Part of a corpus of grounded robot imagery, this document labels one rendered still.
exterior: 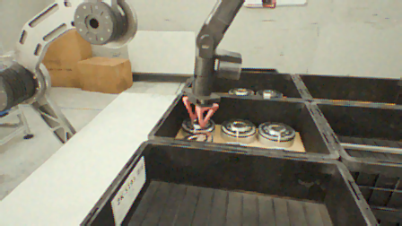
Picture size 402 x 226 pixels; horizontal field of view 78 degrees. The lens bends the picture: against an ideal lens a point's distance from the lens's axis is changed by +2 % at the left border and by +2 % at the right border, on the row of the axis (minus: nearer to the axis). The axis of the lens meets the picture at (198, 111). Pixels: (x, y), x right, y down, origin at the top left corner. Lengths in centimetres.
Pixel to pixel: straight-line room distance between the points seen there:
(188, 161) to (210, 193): 8
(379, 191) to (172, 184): 42
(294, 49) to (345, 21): 70
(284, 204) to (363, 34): 370
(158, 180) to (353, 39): 375
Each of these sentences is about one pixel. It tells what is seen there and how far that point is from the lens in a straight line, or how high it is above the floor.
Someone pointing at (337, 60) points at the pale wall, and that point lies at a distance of 409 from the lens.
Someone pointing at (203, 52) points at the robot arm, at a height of 109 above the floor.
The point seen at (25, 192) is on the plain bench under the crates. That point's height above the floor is 70.
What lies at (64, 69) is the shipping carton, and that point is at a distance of 405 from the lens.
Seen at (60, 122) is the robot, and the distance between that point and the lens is 133.
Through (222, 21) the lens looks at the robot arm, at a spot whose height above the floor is 116.
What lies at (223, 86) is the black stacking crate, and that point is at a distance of 108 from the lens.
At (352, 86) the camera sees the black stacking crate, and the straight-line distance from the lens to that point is 114.
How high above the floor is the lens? 121
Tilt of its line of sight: 25 degrees down
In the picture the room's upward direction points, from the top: straight up
